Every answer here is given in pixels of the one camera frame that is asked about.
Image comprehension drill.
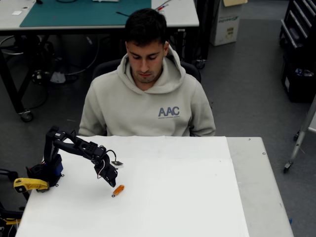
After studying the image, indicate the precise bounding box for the red handled screwdriver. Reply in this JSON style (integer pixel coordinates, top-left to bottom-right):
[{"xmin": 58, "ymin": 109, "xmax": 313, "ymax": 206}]
[{"xmin": 155, "ymin": 1, "xmax": 171, "ymax": 12}]

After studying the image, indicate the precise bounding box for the white cardboard box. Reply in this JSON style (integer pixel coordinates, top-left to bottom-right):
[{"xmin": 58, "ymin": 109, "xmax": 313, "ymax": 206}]
[{"xmin": 209, "ymin": 0, "xmax": 244, "ymax": 47}]

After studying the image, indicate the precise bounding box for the crumpled white plastic bag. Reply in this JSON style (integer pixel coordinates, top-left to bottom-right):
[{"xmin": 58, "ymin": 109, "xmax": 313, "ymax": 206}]
[{"xmin": 50, "ymin": 71, "xmax": 67, "ymax": 83}]

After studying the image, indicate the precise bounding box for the grey metal stand with casters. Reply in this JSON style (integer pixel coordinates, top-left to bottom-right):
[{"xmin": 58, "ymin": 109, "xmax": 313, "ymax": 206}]
[{"xmin": 283, "ymin": 95, "xmax": 316, "ymax": 173}]

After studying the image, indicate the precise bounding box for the black curved handle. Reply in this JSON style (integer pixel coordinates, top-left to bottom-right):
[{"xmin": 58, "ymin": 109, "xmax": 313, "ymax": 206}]
[{"xmin": 0, "ymin": 168, "xmax": 18, "ymax": 183}]

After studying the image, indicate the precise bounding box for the green cutting mat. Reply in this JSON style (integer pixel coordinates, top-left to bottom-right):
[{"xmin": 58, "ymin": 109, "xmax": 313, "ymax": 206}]
[{"xmin": 19, "ymin": 0, "xmax": 152, "ymax": 28}]

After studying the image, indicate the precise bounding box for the black storage bin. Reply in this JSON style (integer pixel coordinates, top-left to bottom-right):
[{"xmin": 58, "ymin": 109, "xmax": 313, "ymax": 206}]
[{"xmin": 281, "ymin": 53, "xmax": 316, "ymax": 103}]

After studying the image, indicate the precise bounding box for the white red servo cable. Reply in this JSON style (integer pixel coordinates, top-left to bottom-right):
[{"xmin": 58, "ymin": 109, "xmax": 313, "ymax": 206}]
[{"xmin": 95, "ymin": 159, "xmax": 110, "ymax": 180}]

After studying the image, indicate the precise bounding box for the man in beige hoodie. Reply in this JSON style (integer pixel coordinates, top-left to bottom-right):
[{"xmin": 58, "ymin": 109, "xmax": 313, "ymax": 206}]
[{"xmin": 78, "ymin": 8, "xmax": 217, "ymax": 137}]

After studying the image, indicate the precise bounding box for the black yellow bar clamp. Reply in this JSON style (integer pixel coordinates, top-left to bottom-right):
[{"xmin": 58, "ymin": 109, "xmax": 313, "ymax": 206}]
[{"xmin": 0, "ymin": 206, "xmax": 24, "ymax": 226}]

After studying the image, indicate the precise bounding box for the white paper sheet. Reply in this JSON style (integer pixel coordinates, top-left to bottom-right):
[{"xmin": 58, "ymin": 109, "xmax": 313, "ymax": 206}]
[{"xmin": 15, "ymin": 135, "xmax": 250, "ymax": 237}]

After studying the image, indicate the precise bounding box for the white-top workbench with black frame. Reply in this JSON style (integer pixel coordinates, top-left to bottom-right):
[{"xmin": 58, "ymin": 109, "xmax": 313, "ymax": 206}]
[{"xmin": 0, "ymin": 0, "xmax": 200, "ymax": 123}]

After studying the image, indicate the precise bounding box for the black office chair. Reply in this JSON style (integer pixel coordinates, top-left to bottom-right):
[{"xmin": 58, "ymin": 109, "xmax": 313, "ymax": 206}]
[{"xmin": 91, "ymin": 58, "xmax": 202, "ymax": 83}]

